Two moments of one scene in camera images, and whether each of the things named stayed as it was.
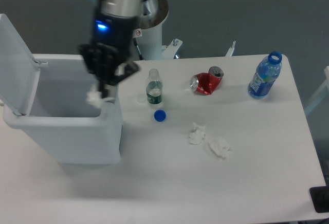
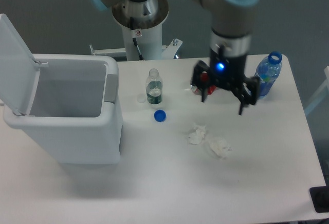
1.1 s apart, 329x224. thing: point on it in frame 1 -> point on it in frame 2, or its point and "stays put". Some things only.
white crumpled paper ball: [196, 136] stays put
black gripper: [108, 56] -> [228, 72]
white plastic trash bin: [60, 117] stays put
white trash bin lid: [19, 70] stays put
